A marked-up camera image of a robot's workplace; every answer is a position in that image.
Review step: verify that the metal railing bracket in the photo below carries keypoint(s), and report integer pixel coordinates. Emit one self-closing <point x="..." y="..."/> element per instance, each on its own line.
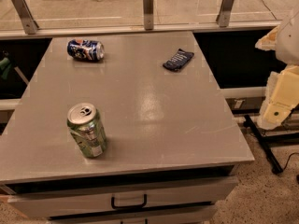
<point x="29" y="24"/>
<point x="148" y="14"/>
<point x="224" y="15"/>

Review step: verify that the lower grey drawer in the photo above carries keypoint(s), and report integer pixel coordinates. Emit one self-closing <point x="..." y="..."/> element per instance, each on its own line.
<point x="192" y="214"/>

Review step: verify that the green object at left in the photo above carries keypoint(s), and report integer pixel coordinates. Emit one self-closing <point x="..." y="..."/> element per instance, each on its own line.
<point x="5" y="65"/>

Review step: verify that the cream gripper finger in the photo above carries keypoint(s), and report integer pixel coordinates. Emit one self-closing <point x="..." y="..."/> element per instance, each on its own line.
<point x="268" y="41"/>
<point x="281" y="97"/>

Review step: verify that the upper grey drawer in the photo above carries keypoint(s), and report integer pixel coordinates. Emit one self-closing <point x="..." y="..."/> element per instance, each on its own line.
<point x="97" y="200"/>

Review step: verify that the black upper drawer handle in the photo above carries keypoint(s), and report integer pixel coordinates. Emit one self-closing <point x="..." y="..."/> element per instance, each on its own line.
<point x="129" y="203"/>

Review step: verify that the right metal railing bracket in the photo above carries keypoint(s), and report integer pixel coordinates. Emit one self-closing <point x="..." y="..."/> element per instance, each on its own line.
<point x="224" y="15"/>

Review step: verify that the dark blue snack bag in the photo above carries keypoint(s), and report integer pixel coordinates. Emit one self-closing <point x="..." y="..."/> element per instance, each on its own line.
<point x="178" y="61"/>

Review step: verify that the grey drawer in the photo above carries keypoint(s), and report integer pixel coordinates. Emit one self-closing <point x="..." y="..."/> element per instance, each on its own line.
<point x="97" y="200"/>
<point x="192" y="214"/>

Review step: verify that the middle metal railing bracket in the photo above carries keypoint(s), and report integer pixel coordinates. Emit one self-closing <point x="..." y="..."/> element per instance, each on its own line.
<point x="148" y="14"/>

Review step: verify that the green soda can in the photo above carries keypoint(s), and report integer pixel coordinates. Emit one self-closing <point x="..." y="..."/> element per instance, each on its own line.
<point x="85" y="125"/>

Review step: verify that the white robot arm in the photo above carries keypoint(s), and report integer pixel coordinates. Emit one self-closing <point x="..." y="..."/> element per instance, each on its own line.
<point x="287" y="46"/>

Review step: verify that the blue pepsi can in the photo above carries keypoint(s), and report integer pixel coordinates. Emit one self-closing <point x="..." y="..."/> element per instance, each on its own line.
<point x="86" y="50"/>

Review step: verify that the black metal stand leg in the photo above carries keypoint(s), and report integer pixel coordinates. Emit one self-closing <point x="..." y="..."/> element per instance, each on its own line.
<point x="276" y="167"/>

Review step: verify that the left metal railing bracket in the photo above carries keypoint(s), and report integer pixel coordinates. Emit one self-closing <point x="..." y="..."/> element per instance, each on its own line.
<point x="29" y="24"/>

